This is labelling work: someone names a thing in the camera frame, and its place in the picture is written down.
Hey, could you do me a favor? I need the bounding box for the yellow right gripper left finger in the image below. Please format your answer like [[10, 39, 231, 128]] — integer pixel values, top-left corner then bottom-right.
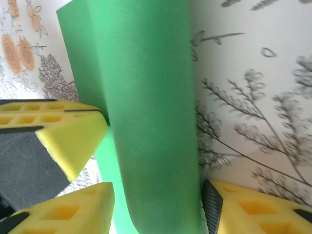
[[0, 181, 116, 234]]

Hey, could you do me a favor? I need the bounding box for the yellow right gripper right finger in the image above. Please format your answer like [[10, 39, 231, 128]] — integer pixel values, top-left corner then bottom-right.
[[201, 178, 312, 234]]

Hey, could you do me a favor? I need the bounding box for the green square paper sheet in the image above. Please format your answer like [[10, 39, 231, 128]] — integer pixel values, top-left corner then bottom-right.
[[56, 0, 203, 234]]

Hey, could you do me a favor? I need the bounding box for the floral patterned table cover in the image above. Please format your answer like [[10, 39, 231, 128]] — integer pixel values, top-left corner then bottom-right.
[[0, 0, 312, 234]]

